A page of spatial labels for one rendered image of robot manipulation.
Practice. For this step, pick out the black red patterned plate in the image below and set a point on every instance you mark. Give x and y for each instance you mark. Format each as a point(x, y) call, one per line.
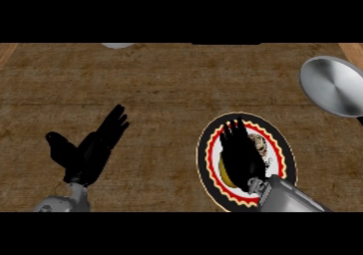
point(208, 166)

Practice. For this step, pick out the pale round object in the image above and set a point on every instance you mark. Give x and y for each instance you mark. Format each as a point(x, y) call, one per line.
point(117, 45)

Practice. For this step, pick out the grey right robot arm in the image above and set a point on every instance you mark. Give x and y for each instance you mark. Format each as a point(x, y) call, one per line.
point(287, 196)

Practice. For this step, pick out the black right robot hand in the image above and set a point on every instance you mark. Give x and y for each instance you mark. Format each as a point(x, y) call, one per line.
point(239, 156)

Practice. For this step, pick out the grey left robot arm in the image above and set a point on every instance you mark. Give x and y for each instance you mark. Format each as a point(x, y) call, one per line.
point(66, 201)

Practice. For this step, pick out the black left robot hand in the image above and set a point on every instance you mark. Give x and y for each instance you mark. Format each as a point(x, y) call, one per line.
point(87, 154)

